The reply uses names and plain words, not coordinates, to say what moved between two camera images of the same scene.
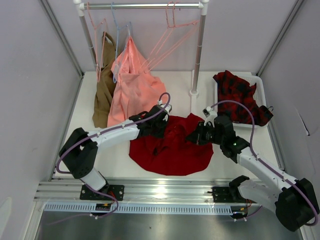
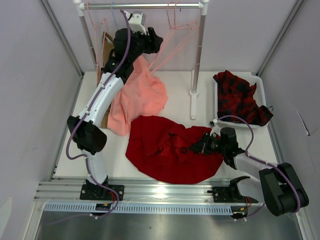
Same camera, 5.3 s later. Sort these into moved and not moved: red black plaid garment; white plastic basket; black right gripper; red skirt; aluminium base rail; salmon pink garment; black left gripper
Moved: black right gripper; red skirt; black left gripper
Not moved: aluminium base rail; salmon pink garment; red black plaid garment; white plastic basket
